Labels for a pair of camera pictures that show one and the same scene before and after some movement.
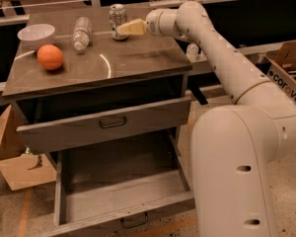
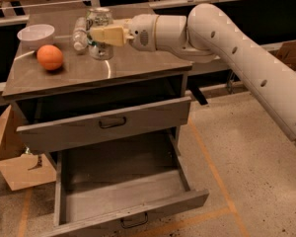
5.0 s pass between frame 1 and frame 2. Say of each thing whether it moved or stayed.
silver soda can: moved
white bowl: stayed
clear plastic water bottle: stayed
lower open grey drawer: stayed
